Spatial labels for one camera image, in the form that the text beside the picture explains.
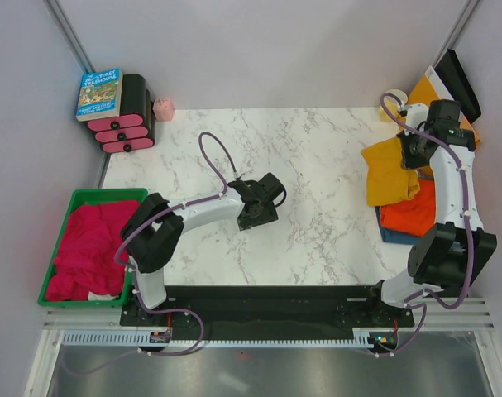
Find black pink drawer unit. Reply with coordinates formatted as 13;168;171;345
87;74;155;154

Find pink crumpled t shirt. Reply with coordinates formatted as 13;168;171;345
45;200;140;302

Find black folder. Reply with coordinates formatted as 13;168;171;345
434;49;481;123

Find yellow t shirt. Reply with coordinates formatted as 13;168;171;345
361;136;420;207

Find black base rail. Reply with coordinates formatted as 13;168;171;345
120;285;414;342

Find orange padded envelope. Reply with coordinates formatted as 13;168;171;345
408;75;481;146

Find green plastic tray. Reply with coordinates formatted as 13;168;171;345
37;188;148;309

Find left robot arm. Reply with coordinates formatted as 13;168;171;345
115;173;287;325

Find orange folded t shirt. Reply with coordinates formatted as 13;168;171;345
379;179;436;237

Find yellow mug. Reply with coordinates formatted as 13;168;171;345
379;89;408;122

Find blue folded t shirt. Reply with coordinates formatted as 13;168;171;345
375;207;421;245

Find white grey envelope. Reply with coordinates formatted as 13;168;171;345
424;65;454;100

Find blue treehouse book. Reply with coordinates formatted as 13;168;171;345
75;68;122;122

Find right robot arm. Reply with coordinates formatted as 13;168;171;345
364;99;497;326

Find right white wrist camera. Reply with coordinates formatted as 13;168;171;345
398;103;428;131

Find small pink cube box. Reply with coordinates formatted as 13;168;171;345
152;98;175;122

